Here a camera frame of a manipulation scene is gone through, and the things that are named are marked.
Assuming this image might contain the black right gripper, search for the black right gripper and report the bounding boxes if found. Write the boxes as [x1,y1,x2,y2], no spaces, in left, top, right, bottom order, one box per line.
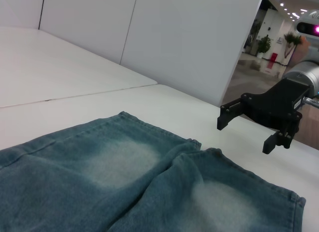
[216,78,310,155]

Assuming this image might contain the blue denim shorts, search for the blue denim shorts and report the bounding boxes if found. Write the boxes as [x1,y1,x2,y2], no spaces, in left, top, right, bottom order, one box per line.
[0,111,307,232]

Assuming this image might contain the red standing sign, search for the red standing sign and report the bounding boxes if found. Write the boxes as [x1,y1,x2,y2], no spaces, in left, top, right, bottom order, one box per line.
[264,52,279,75]

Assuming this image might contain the green potted plant white pot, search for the green potted plant white pot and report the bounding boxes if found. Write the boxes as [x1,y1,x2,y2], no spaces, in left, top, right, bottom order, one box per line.
[256,34,272,59]

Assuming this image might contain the tall palm-like plant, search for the tall palm-like plant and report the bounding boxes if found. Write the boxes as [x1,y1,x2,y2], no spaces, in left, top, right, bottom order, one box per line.
[284,32,303,66]

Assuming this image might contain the white partition panel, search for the white partition panel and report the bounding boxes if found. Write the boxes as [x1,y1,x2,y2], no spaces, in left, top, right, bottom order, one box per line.
[38,0,139,66]
[0,0,46,30]
[121,0,265,108]

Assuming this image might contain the right arm metal plug cable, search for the right arm metal plug cable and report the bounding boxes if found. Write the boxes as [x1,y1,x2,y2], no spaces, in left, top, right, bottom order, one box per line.
[303,96,319,106]

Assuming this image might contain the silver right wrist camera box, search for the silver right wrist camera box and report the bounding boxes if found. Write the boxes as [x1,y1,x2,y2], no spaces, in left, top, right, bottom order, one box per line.
[295,11,319,39]

